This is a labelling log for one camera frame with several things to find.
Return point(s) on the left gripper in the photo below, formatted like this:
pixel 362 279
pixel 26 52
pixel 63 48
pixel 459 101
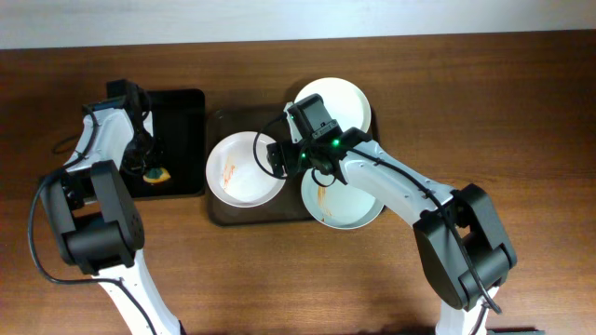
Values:
pixel 141 155

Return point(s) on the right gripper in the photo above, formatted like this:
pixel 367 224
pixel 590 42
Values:
pixel 277 159

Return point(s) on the light blue plate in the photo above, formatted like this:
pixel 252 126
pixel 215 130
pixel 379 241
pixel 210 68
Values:
pixel 337 205

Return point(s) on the green and yellow sponge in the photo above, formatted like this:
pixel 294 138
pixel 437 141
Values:
pixel 156 175

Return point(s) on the pink plate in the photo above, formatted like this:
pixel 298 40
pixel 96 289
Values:
pixel 234 176

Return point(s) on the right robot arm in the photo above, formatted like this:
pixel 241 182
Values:
pixel 463 246

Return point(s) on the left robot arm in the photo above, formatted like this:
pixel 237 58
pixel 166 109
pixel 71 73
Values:
pixel 93 218

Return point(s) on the black rectangular tray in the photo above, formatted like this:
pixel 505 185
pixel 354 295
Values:
pixel 179 129

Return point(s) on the brown plastic serving tray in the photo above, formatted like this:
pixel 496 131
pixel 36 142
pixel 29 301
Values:
pixel 286 206

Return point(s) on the cream white plate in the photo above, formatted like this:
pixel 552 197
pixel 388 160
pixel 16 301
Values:
pixel 344 101

